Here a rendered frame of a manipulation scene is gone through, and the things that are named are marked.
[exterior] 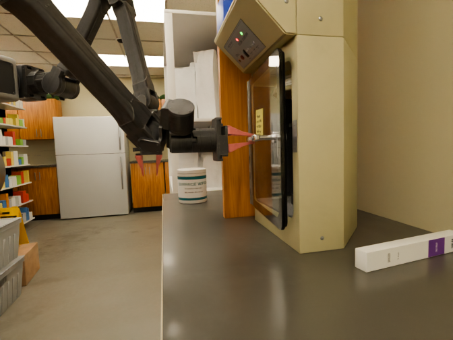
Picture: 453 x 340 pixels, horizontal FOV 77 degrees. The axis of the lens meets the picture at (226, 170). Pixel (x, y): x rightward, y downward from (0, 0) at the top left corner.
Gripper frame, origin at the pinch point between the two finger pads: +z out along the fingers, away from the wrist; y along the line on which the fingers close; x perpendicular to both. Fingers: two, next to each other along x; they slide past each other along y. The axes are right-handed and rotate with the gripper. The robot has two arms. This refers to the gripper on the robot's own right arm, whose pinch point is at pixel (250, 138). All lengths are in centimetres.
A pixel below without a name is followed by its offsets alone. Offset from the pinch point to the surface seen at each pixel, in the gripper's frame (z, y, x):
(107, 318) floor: -66, -120, 140
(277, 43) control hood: 5.0, 21.0, -6.1
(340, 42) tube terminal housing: 17.2, 19.9, -11.5
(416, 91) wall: 50, 12, 1
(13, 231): -142, -62, 188
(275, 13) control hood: 2.4, 25.0, -11.5
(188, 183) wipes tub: -11, -17, 56
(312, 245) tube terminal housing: 10.1, -24.3, -11.4
